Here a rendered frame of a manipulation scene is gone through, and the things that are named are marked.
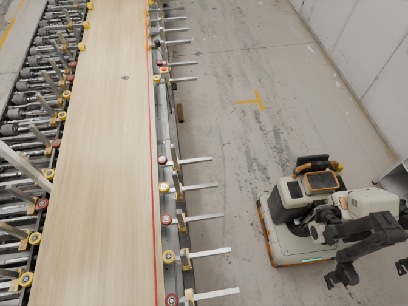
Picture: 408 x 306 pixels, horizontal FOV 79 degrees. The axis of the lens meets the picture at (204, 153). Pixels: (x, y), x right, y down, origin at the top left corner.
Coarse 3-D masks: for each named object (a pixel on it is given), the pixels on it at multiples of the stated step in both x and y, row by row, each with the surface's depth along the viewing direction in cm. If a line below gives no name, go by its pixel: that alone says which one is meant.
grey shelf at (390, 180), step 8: (400, 160) 245; (392, 168) 256; (400, 168) 265; (384, 176) 276; (392, 176) 276; (400, 176) 276; (384, 184) 271; (392, 184) 271; (400, 184) 271; (392, 192) 266; (400, 192) 265
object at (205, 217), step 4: (220, 212) 183; (192, 216) 182; (196, 216) 182; (200, 216) 182; (204, 216) 182; (208, 216) 182; (212, 216) 182; (216, 216) 182; (220, 216) 182; (172, 220) 180; (176, 220) 180; (188, 220) 180; (192, 220) 181; (196, 220) 182; (172, 224) 181
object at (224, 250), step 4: (220, 248) 170; (224, 248) 170; (228, 248) 170; (200, 252) 169; (204, 252) 169; (208, 252) 169; (212, 252) 169; (216, 252) 169; (220, 252) 169; (224, 252) 169; (228, 252) 170; (176, 256) 168; (192, 256) 168; (196, 256) 168; (200, 256) 168; (204, 256) 170; (176, 260) 168
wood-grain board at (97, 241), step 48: (96, 0) 345; (96, 48) 284; (96, 96) 242; (144, 96) 241; (96, 144) 210; (144, 144) 209; (96, 192) 186; (144, 192) 185; (48, 240) 167; (96, 240) 166; (144, 240) 166; (48, 288) 151; (96, 288) 151; (144, 288) 151
